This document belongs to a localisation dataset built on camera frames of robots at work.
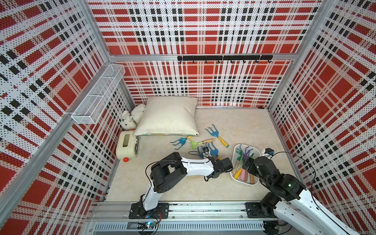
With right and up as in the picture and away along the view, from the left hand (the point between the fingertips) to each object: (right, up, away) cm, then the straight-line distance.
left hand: (211, 163), depth 90 cm
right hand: (+20, +4, -13) cm, 25 cm away
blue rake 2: (-20, +13, +11) cm, 26 cm away
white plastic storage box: (+18, +7, -1) cm, 19 cm away
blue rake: (+5, +17, +14) cm, 23 cm away
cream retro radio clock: (-52, +12, -2) cm, 53 cm away
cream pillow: (-30, +31, +12) cm, 44 cm away
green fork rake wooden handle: (-11, +10, +8) cm, 17 cm away
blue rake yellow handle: (+2, +6, +7) cm, 10 cm away
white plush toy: (-59, +27, +14) cm, 66 cm away
